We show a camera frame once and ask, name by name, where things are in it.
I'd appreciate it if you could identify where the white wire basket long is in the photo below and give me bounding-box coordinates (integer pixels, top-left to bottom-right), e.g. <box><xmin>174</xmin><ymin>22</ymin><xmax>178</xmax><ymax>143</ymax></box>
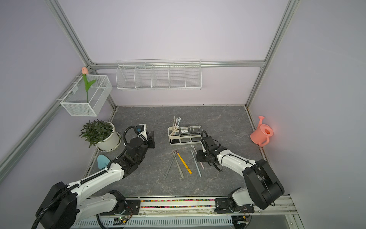
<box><xmin>116</xmin><ymin>59</ymin><xmax>202</xmax><ymax>90</ymax></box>

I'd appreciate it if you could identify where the pink watering can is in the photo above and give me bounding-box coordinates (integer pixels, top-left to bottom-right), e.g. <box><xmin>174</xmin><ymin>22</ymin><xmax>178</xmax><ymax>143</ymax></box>
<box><xmin>250</xmin><ymin>116</ymin><xmax>274</xmax><ymax>147</ymax></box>

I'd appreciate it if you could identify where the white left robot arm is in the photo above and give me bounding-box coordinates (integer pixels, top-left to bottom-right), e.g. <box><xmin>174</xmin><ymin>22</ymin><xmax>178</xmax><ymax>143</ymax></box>
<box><xmin>32</xmin><ymin>127</ymin><xmax>155</xmax><ymax>229</ymax></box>

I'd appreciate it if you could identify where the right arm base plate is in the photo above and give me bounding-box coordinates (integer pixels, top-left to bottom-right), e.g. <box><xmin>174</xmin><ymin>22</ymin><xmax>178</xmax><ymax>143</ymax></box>
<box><xmin>214</xmin><ymin>197</ymin><xmax>254</xmax><ymax>215</ymax></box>

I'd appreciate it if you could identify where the potted green plant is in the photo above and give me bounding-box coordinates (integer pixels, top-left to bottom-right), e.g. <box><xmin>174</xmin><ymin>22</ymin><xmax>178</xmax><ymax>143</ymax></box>
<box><xmin>79</xmin><ymin>119</ymin><xmax>122</xmax><ymax>152</ymax></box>

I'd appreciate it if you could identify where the yellow toothbrush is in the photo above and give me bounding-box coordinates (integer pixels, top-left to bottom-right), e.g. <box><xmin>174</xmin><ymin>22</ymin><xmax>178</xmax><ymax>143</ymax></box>
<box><xmin>176</xmin><ymin>150</ymin><xmax>192</xmax><ymax>175</ymax></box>

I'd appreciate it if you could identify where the white toothbrush holder caddy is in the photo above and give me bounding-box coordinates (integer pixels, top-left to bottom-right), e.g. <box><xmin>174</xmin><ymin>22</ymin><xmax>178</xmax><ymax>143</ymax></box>
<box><xmin>168</xmin><ymin>126</ymin><xmax>203</xmax><ymax>146</ymax></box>

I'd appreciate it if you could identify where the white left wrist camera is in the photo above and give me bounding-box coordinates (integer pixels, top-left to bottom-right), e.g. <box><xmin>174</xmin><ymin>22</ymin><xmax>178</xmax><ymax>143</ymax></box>
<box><xmin>136</xmin><ymin>124</ymin><xmax>147</xmax><ymax>140</ymax></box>

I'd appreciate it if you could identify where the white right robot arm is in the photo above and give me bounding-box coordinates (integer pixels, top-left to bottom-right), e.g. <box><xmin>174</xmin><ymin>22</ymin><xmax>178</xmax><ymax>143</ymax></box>
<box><xmin>196</xmin><ymin>136</ymin><xmax>285</xmax><ymax>212</ymax></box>

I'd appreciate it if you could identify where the teal garden trowel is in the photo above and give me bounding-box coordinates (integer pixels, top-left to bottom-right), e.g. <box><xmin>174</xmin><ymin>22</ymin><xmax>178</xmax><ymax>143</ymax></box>
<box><xmin>97</xmin><ymin>155</ymin><xmax>111</xmax><ymax>169</ymax></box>

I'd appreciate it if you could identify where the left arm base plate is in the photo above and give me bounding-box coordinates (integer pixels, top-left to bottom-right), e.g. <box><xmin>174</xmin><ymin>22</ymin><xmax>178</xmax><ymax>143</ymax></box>
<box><xmin>100</xmin><ymin>199</ymin><xmax>141</xmax><ymax>216</ymax></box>

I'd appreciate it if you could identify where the pink artificial tulip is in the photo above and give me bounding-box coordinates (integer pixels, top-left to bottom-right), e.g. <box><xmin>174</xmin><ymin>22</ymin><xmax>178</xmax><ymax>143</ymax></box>
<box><xmin>82</xmin><ymin>67</ymin><xmax>96</xmax><ymax>102</ymax></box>

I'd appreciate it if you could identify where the white mesh basket small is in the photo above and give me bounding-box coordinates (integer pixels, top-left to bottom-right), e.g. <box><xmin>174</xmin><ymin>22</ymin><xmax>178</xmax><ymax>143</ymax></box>
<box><xmin>60</xmin><ymin>74</ymin><xmax>112</xmax><ymax>117</ymax></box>

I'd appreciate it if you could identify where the white vented cable duct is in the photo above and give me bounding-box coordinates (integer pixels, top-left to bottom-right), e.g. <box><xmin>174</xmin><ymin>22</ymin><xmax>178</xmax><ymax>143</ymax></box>
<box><xmin>70</xmin><ymin>216</ymin><xmax>234</xmax><ymax>229</ymax></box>

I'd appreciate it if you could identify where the light blue toothbrush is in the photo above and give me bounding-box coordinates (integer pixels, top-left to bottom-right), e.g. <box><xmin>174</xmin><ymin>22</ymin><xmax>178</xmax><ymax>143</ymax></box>
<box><xmin>169</xmin><ymin>117</ymin><xmax>180</xmax><ymax>136</ymax></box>

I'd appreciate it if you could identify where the teal thin toothbrush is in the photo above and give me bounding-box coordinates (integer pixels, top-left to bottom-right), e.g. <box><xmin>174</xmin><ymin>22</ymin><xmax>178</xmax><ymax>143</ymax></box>
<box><xmin>191</xmin><ymin>150</ymin><xmax>202</xmax><ymax>177</ymax></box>

